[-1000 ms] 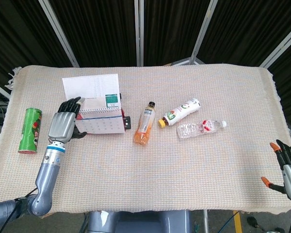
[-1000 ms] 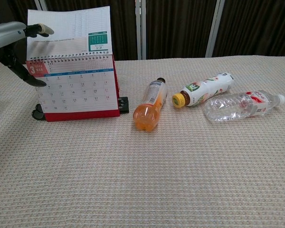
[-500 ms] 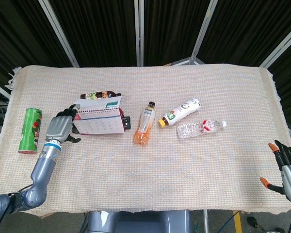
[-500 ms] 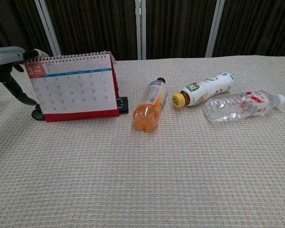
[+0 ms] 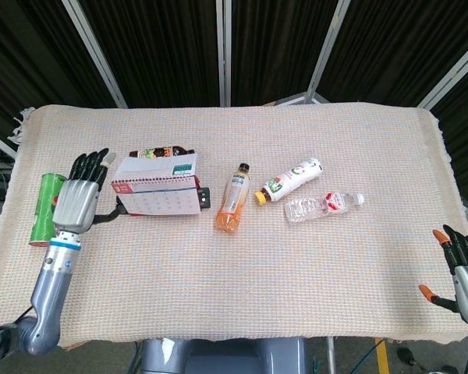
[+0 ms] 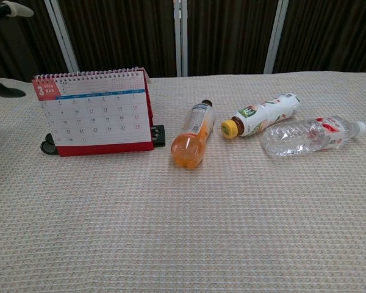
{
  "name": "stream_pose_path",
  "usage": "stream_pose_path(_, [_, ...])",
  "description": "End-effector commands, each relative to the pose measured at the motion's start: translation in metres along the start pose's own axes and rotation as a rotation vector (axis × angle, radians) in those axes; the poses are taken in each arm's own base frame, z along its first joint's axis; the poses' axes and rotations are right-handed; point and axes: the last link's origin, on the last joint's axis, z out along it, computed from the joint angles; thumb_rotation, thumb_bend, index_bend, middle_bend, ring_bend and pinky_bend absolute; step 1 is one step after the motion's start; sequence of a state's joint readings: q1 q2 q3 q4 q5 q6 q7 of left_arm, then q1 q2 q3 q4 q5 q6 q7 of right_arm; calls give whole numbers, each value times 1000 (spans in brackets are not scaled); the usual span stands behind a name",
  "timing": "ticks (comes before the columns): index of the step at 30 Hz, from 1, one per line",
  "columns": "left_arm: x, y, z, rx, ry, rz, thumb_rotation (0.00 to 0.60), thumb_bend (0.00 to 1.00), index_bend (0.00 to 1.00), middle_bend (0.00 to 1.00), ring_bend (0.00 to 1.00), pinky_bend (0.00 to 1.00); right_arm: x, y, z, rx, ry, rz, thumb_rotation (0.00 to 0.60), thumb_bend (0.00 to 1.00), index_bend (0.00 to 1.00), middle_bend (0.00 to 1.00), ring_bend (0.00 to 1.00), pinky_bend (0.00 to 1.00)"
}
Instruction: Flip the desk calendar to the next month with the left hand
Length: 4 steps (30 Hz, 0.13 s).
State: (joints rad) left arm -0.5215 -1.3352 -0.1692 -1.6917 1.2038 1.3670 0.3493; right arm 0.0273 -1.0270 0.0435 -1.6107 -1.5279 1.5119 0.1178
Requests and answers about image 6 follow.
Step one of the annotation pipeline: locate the orange drink bottle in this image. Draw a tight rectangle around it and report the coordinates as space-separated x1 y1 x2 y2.
170 99 216 169

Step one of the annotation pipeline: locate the beige woven tablecloth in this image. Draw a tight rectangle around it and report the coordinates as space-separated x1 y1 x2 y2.
0 70 366 293

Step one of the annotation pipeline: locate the red desk calendar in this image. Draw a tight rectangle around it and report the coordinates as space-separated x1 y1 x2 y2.
31 67 155 157

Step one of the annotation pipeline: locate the grey partition frame post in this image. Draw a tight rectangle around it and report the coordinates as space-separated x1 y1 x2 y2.
173 0 190 78
43 0 81 74
263 0 290 74

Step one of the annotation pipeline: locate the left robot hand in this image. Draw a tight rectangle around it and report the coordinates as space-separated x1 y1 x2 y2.
0 0 35 98

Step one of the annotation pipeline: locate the yellow cap tea bottle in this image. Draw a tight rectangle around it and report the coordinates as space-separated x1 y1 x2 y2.
221 93 301 140

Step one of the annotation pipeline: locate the dark brown partition panel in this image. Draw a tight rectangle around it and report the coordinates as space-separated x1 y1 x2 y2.
187 0 278 78
273 0 366 74
57 0 178 79
0 0 71 81

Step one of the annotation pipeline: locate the clear water bottle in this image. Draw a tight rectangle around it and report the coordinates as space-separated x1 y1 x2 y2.
261 115 366 157

